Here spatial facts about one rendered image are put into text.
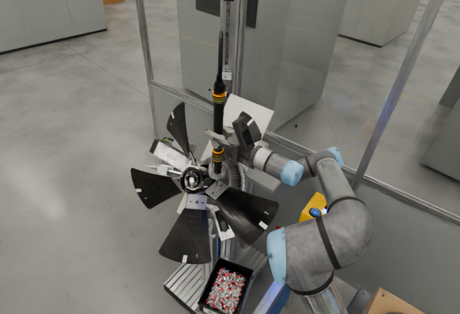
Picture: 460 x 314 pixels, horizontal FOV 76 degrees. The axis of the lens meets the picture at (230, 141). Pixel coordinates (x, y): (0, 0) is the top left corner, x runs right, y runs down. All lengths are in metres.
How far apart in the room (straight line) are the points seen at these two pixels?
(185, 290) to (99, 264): 0.71
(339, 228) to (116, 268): 2.04
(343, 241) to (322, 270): 0.08
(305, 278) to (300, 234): 0.09
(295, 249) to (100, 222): 2.27
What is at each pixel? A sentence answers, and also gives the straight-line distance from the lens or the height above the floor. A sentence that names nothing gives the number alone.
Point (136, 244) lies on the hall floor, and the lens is 2.59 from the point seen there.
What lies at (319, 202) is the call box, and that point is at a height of 1.07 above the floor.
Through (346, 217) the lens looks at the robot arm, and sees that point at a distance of 0.70.
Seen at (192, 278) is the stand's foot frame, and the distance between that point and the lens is 2.30.
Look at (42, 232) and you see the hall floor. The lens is 2.92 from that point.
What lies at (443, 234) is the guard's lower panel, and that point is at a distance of 1.89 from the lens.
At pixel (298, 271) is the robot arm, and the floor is 1.52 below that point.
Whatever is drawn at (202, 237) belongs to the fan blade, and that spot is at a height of 1.00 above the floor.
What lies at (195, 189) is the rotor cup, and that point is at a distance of 1.25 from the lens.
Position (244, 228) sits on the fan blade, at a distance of 1.19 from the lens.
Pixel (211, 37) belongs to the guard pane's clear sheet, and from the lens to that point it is 1.91.
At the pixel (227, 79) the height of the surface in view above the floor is 1.41.
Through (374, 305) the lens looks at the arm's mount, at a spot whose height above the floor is 1.14.
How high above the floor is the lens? 2.12
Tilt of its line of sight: 38 degrees down
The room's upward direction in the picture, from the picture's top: 3 degrees clockwise
